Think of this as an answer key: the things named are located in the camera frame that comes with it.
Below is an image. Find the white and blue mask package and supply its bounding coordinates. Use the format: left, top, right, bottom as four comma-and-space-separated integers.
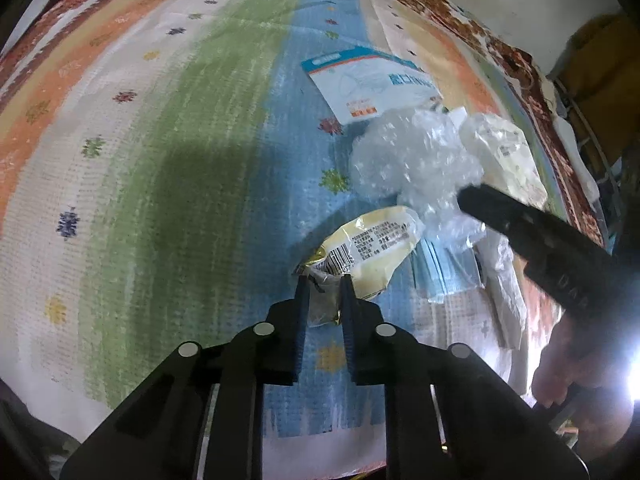
301, 46, 443, 126

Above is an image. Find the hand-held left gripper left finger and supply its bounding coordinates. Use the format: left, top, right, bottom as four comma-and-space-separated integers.
60, 274, 309, 480

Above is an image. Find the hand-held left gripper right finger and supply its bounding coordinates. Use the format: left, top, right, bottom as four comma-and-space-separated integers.
340, 274, 589, 480

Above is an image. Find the white plastic bag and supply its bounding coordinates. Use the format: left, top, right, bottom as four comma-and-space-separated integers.
474, 232, 532, 397

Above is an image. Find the metal rack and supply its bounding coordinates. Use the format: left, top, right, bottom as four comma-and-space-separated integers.
554, 74, 623, 206

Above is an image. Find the striped colourful blanket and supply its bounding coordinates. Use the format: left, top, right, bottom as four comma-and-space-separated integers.
0, 0, 613, 480

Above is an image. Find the cream plastic packet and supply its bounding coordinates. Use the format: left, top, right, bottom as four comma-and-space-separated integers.
459, 112, 549, 211

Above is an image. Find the clear plastic bag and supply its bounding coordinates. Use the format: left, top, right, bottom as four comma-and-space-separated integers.
350, 109, 487, 251

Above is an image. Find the yellow wooden cabinet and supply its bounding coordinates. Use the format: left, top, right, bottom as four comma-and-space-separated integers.
555, 10, 640, 126

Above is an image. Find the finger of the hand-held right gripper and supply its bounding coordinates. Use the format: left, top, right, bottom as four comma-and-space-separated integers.
458, 184, 613, 273

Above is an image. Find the white cloth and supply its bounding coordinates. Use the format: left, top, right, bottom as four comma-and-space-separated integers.
552, 115, 601, 202

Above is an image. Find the person's right hand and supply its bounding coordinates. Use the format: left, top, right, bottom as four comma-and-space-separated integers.
530, 312, 635, 462

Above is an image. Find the yellow snack packet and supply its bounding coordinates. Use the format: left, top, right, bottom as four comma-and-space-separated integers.
293, 206, 424, 328

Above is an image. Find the blue face mask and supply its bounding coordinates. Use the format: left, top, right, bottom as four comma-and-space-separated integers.
413, 238, 487, 304

